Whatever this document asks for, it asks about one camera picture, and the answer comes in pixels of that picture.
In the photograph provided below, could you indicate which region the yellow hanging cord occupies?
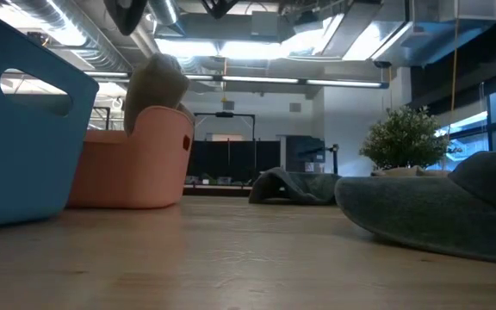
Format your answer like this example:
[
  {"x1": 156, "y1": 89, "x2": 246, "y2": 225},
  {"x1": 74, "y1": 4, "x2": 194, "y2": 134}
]
[{"x1": 449, "y1": 16, "x2": 460, "y2": 126}]

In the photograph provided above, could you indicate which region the dark grey-green baseball cap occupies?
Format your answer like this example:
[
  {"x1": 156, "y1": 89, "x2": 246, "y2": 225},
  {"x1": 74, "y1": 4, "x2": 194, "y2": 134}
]
[
  {"x1": 248, "y1": 166, "x2": 343, "y2": 206},
  {"x1": 333, "y1": 150, "x2": 496, "y2": 267}
]

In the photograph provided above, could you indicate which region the rectangular silver air duct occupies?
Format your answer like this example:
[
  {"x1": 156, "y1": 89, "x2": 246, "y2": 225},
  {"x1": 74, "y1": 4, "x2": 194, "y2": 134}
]
[{"x1": 282, "y1": 0, "x2": 496, "y2": 65}]

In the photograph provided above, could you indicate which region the orange plastic bin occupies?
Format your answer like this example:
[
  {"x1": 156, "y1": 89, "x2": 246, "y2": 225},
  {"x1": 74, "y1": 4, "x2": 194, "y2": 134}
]
[{"x1": 65, "y1": 105, "x2": 195, "y2": 211}]

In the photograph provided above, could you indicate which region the corrugated silver air duct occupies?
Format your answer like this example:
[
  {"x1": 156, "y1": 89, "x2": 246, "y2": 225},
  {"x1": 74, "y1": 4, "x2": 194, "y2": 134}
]
[{"x1": 10, "y1": 0, "x2": 133, "y2": 72}]

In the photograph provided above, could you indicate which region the green potted plant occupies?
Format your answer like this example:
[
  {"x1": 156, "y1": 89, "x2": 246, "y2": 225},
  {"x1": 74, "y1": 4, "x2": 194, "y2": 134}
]
[{"x1": 358, "y1": 105, "x2": 451, "y2": 171}]

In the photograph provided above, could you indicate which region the blue plastic bin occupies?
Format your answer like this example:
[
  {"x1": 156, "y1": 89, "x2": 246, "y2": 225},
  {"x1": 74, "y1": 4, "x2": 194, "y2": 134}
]
[{"x1": 0, "y1": 3, "x2": 101, "y2": 231}]

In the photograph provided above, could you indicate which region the long ceiling light bar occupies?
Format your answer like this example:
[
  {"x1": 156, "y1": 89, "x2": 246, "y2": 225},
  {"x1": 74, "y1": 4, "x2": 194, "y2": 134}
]
[
  {"x1": 306, "y1": 78, "x2": 382, "y2": 90},
  {"x1": 221, "y1": 75, "x2": 301, "y2": 85}
]

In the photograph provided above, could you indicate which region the black gantry frame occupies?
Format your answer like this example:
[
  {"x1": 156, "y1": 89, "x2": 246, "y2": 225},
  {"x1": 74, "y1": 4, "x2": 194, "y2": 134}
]
[{"x1": 192, "y1": 110, "x2": 257, "y2": 182}]

